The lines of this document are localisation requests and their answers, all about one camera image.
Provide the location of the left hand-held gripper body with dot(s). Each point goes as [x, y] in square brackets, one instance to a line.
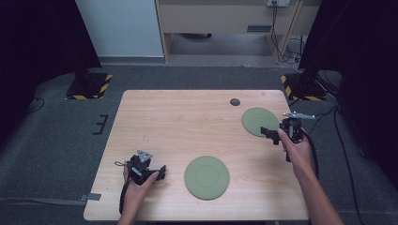
[139, 168]

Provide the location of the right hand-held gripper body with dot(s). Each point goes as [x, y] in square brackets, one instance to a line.
[294, 126]

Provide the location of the green round plate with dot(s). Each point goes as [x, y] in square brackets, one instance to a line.
[258, 118]
[206, 177]

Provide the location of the person's left hand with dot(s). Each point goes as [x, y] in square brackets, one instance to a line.
[136, 195]

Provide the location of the person's right hand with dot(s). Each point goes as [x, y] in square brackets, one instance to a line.
[298, 156]

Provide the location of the black stand base striped edge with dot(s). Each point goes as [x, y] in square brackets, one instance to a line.
[302, 89]
[89, 86]

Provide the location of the light wooden table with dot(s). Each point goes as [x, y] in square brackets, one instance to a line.
[187, 125]

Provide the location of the grey tape strip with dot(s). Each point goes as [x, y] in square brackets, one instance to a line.
[91, 197]

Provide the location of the dark curtain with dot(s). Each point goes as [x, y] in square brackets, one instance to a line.
[37, 47]
[359, 62]

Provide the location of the beige wooden desk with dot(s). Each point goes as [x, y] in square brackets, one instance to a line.
[219, 18]

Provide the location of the white power socket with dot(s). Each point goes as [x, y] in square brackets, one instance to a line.
[278, 2]

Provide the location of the white cabinet panel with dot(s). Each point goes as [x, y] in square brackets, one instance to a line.
[122, 28]

